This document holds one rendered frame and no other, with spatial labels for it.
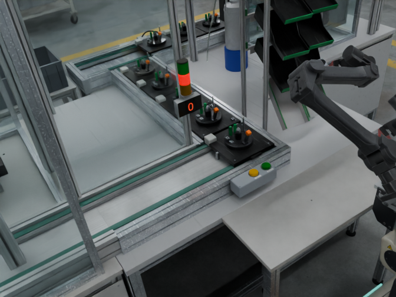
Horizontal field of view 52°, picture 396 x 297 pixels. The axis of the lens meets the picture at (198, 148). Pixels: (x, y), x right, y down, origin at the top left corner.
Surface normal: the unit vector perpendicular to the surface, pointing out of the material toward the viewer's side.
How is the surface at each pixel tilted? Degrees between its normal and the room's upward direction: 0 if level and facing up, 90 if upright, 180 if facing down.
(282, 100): 45
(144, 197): 0
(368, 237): 0
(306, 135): 0
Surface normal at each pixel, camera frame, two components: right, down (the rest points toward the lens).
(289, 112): 0.22, -0.18
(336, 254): -0.09, -0.79
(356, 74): 0.51, -0.40
